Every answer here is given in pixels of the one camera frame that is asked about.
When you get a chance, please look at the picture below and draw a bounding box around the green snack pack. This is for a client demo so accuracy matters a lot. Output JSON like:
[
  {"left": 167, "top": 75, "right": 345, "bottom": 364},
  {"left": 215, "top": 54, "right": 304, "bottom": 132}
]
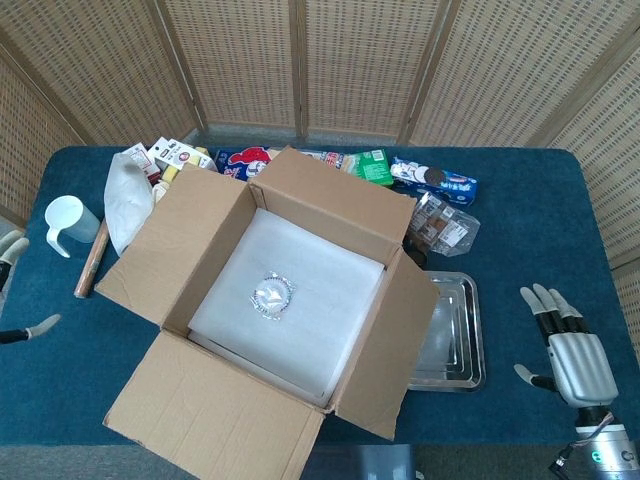
[{"left": 349, "top": 148, "right": 395, "bottom": 187}]

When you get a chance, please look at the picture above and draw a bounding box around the light blue mug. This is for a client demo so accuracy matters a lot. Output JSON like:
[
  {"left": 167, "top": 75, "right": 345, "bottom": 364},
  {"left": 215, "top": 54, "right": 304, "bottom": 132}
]
[{"left": 44, "top": 195, "right": 101, "bottom": 259}]

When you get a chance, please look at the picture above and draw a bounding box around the white plastic bag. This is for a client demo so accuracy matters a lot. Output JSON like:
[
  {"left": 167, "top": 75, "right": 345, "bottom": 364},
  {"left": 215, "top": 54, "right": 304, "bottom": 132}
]
[{"left": 103, "top": 152, "right": 156, "bottom": 256}]

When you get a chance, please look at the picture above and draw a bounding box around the blue cookie package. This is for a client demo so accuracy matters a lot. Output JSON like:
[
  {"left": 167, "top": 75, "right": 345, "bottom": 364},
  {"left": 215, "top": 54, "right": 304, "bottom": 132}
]
[{"left": 389, "top": 156, "right": 479, "bottom": 206}]

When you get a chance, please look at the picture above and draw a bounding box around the clear plastic pastry box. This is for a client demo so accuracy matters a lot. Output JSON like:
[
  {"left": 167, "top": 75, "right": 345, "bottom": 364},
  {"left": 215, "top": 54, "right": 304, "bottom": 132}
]
[{"left": 407, "top": 192, "right": 482, "bottom": 258}]

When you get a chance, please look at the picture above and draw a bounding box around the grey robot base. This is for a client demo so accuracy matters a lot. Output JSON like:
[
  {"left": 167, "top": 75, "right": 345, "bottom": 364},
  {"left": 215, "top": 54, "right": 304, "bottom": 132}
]
[{"left": 302, "top": 443, "right": 419, "bottom": 480}]

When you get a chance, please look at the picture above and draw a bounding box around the bamboo folding screen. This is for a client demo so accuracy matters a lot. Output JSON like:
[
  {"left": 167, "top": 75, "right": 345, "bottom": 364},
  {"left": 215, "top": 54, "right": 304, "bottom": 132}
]
[{"left": 0, "top": 0, "right": 640, "bottom": 341}]

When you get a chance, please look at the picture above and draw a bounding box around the white foam sheet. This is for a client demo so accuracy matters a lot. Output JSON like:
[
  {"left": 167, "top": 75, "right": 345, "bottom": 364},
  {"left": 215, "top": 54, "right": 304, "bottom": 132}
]
[{"left": 187, "top": 207, "right": 389, "bottom": 409}]

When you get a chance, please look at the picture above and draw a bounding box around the latex gloves package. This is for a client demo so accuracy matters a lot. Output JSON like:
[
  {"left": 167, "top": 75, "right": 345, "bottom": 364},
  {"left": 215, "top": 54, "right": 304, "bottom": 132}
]
[{"left": 214, "top": 145, "right": 361, "bottom": 182}]

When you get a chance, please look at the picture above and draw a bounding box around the yellow sponge pack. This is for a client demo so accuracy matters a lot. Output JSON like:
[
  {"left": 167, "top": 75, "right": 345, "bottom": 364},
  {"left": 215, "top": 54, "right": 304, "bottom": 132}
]
[{"left": 152, "top": 136, "right": 217, "bottom": 184}]

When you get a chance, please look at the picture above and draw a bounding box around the small red white carton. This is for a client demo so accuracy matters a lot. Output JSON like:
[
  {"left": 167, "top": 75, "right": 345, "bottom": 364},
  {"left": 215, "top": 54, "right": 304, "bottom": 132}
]
[{"left": 121, "top": 142, "right": 162, "bottom": 187}]

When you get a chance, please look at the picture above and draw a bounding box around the wooden rolling pin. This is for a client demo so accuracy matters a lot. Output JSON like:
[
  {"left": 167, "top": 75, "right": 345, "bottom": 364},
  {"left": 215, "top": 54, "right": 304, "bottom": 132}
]
[{"left": 73, "top": 218, "right": 110, "bottom": 300}]

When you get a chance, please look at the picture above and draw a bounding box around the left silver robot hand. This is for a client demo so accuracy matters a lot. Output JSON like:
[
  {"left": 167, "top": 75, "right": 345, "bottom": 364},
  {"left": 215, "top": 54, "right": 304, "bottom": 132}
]
[{"left": 0, "top": 229, "right": 62, "bottom": 346}]

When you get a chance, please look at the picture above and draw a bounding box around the red cardboard box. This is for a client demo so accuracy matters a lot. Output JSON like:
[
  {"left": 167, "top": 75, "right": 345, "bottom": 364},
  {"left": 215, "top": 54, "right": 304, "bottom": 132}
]
[{"left": 94, "top": 144, "right": 441, "bottom": 480}]

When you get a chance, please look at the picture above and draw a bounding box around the right wrist cable bundle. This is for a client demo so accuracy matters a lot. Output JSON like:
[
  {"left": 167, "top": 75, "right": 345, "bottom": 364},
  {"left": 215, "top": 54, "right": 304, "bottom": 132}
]
[{"left": 547, "top": 412, "right": 616, "bottom": 474}]

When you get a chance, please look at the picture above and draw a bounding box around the stainless steel tray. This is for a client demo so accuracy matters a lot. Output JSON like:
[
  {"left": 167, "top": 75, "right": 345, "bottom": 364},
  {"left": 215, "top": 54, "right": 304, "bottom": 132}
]
[{"left": 407, "top": 270, "right": 487, "bottom": 393}]

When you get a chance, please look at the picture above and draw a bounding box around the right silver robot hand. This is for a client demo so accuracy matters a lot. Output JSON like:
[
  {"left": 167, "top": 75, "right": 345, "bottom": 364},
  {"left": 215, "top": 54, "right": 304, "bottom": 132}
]
[{"left": 514, "top": 283, "right": 620, "bottom": 409}]

